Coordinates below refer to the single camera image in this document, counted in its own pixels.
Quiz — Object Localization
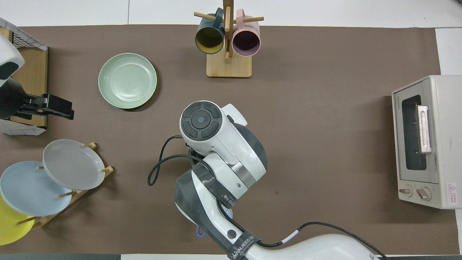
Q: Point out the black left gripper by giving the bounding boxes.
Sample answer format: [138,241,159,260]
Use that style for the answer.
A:
[14,94,75,121]

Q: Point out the grey plate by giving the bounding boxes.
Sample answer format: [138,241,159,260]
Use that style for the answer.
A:
[43,139,106,191]

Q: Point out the light green plate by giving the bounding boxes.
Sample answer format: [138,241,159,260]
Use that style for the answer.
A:
[98,53,158,109]

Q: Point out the wooden plate rack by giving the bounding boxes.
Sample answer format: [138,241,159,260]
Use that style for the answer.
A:
[16,142,114,230]

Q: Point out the light blue plate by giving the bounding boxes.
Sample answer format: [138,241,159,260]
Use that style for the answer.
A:
[0,161,73,217]

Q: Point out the yellow plate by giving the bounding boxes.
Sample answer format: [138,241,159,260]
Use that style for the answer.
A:
[0,195,35,246]

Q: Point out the dark teal mug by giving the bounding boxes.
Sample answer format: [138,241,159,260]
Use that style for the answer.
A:
[195,8,225,55]

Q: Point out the wooden mug tree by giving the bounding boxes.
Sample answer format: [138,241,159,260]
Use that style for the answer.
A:
[194,0,264,78]

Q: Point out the pink mug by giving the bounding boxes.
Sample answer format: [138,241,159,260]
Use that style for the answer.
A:
[232,9,261,57]

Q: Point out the brown table mat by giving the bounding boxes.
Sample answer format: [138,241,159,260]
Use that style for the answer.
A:
[0,25,459,255]

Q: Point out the beige toaster oven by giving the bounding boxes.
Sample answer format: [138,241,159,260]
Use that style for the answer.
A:
[392,75,462,209]

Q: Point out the wooden shelf wire basket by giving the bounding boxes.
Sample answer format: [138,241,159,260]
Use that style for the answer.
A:
[0,18,48,136]

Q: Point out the black pot blue handle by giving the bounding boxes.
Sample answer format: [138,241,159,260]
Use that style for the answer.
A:
[186,143,207,239]

